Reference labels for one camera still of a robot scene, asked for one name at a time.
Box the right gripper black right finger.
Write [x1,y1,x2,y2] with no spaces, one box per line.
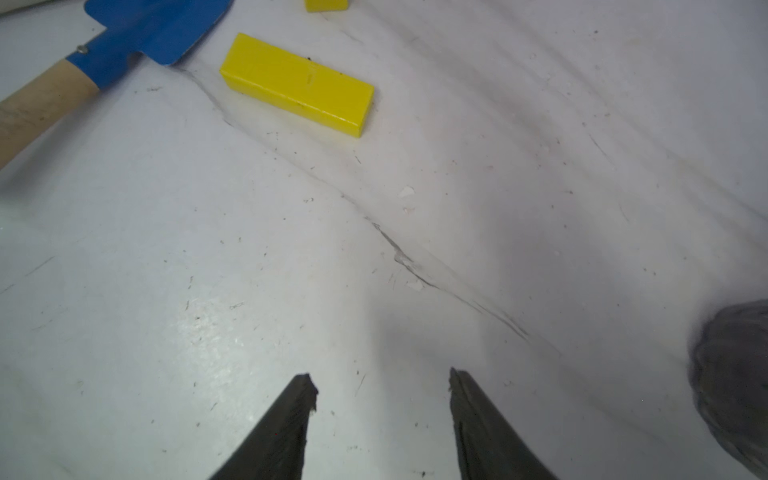
[449,368,556,480]

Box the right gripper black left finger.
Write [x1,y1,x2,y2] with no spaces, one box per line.
[211,373,318,480]

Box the yellow block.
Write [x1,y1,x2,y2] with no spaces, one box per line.
[304,0,350,13]
[220,33,375,138]

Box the yellow block top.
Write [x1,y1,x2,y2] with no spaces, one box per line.
[304,0,350,13]

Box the dark ribbed vase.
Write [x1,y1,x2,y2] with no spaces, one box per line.
[689,300,767,479]

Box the blue spatula wooden handle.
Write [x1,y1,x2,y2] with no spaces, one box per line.
[1,0,232,166]

